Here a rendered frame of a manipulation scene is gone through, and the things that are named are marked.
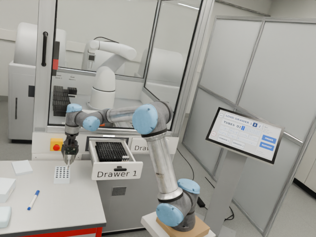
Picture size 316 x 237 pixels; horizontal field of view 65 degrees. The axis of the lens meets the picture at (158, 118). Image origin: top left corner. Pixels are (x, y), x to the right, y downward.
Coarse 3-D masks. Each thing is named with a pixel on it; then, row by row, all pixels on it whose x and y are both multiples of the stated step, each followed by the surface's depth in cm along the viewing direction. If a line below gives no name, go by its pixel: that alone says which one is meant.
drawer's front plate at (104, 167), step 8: (96, 168) 138; (104, 168) 140; (112, 168) 142; (128, 168) 146; (136, 168) 148; (96, 176) 140; (112, 176) 144; (120, 176) 146; (128, 176) 148; (136, 176) 150
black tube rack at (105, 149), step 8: (96, 144) 164; (104, 144) 166; (112, 144) 168; (120, 144) 171; (96, 152) 162; (104, 152) 156; (112, 152) 158; (120, 152) 166; (104, 160) 153; (112, 160) 155; (120, 160) 157
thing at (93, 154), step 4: (92, 140) 170; (96, 140) 171; (100, 140) 172; (104, 140) 173; (108, 140) 174; (112, 140) 176; (116, 140) 177; (120, 140) 178; (124, 140) 180; (88, 144) 168; (92, 144) 171; (124, 144) 176; (88, 148) 167; (92, 148) 159; (124, 148) 175; (128, 148) 169; (92, 152) 154; (128, 152) 166; (92, 156) 153; (96, 156) 162; (132, 156) 160; (92, 160) 151; (96, 160) 157; (128, 160) 165; (132, 160) 158; (92, 164) 150
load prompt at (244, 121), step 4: (224, 116) 201; (228, 116) 200; (232, 116) 200; (236, 116) 199; (232, 120) 198; (236, 120) 197; (240, 120) 197; (244, 120) 196; (248, 120) 196; (244, 124) 195; (248, 124) 194; (252, 124) 194; (256, 124) 193; (260, 124) 193; (260, 128) 191
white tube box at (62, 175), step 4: (56, 168) 148; (60, 168) 148; (64, 168) 149; (56, 172) 144; (60, 172) 145; (64, 172) 146; (68, 172) 147; (56, 176) 141; (60, 176) 142; (64, 176) 142; (68, 176) 143; (56, 180) 139; (60, 180) 140; (64, 180) 141; (68, 180) 142
